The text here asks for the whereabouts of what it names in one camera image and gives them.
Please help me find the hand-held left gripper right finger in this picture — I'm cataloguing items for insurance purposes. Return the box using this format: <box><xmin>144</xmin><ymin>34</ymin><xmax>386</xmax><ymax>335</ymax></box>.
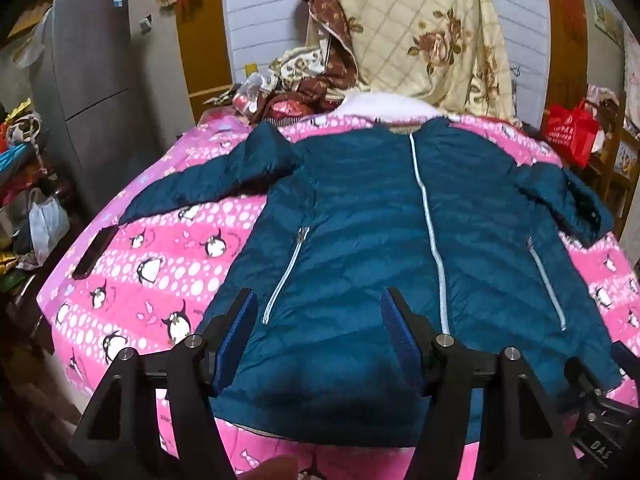
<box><xmin>381</xmin><ymin>287</ymin><xmax>586</xmax><ymax>480</ymax></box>

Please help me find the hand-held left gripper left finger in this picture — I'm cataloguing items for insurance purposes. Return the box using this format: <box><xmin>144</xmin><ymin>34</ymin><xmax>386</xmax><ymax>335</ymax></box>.
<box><xmin>72</xmin><ymin>288</ymin><xmax>258</xmax><ymax>480</ymax></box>

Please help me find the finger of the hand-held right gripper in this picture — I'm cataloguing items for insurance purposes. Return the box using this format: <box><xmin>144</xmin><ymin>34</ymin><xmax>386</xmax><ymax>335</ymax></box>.
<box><xmin>609</xmin><ymin>340</ymin><xmax>640</xmax><ymax>378</ymax></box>

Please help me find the teal puffer jacket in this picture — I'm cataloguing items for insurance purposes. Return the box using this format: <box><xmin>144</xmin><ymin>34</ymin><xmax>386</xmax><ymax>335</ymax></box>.
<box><xmin>120</xmin><ymin>117</ymin><xmax>623</xmax><ymax>448</ymax></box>

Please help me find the pink penguin print blanket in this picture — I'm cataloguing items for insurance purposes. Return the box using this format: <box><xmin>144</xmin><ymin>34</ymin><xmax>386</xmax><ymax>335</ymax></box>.
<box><xmin>37</xmin><ymin>112</ymin><xmax>640</xmax><ymax>480</ymax></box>

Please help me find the black phone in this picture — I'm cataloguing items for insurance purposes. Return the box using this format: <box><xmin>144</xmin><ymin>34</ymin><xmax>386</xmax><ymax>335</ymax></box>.
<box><xmin>72</xmin><ymin>225</ymin><xmax>118</xmax><ymax>281</ymax></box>

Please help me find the wooden shelf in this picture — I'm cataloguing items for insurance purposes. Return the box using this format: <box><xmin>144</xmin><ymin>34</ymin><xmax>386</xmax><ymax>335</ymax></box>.
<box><xmin>585</xmin><ymin>85</ymin><xmax>640</xmax><ymax>241</ymax></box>

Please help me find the white plastic bag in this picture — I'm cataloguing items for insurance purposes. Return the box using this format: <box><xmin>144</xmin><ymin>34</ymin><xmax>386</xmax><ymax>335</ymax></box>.
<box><xmin>27</xmin><ymin>195</ymin><xmax>71</xmax><ymax>266</ymax></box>

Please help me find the white fleece cloth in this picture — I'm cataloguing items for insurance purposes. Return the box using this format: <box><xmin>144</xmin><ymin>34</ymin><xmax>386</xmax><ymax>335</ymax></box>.
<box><xmin>332</xmin><ymin>91</ymin><xmax>441</xmax><ymax>126</ymax></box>

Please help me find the red shopping bag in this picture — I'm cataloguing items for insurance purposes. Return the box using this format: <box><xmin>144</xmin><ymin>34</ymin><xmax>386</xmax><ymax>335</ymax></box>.
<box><xmin>542</xmin><ymin>100</ymin><xmax>598</xmax><ymax>168</ymax></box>

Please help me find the red shiny packet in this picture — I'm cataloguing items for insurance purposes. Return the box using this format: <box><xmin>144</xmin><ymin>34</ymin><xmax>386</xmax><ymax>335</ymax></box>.
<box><xmin>260</xmin><ymin>97</ymin><xmax>311</xmax><ymax>123</ymax></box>

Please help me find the clear plastic bottle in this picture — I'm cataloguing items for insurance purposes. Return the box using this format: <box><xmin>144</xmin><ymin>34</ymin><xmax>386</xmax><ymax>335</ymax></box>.
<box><xmin>235</xmin><ymin>72</ymin><xmax>271</xmax><ymax>111</ymax></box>

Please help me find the colourful clutter pile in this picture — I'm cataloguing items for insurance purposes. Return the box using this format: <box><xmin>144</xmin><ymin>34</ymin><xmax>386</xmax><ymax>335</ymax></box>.
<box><xmin>0</xmin><ymin>100</ymin><xmax>51</xmax><ymax>271</ymax></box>

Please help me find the grey refrigerator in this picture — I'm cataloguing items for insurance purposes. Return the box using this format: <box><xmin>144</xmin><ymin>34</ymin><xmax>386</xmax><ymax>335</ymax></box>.
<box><xmin>30</xmin><ymin>0</ymin><xmax>201</xmax><ymax>221</ymax></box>

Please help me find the cream floral quilt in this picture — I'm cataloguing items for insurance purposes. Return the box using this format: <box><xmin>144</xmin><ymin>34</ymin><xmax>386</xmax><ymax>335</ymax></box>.
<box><xmin>270</xmin><ymin>0</ymin><xmax>521</xmax><ymax>126</ymax></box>

